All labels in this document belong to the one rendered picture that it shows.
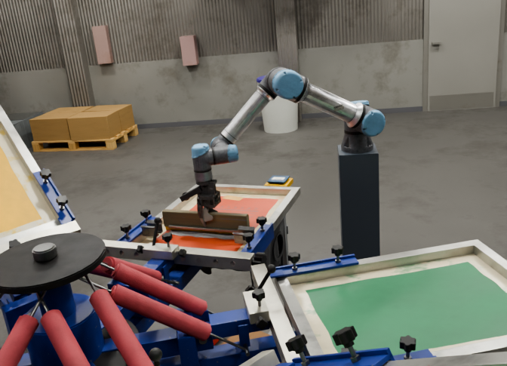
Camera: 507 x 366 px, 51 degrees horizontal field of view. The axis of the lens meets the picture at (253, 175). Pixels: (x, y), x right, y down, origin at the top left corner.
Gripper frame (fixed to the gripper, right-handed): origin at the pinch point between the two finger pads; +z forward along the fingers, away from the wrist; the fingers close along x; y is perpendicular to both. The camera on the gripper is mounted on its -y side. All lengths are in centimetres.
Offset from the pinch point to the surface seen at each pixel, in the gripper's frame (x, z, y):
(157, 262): -42.8, -3.4, 0.8
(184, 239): -7.5, 5.3, -7.4
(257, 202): 37.7, 5.5, 10.7
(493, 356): -122, -41, 107
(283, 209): 23.1, 2.0, 28.7
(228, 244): -8.9, 5.4, 14.3
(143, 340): -83, -1, 19
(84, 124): 426, 61, -400
